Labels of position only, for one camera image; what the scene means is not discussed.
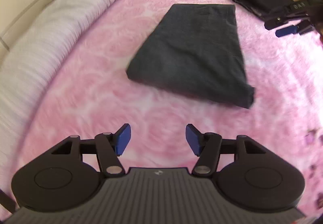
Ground dark grey denim jeans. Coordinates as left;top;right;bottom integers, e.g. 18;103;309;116
126;4;255;109

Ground white striped quilt roll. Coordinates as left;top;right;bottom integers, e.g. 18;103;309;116
1;0;116;178

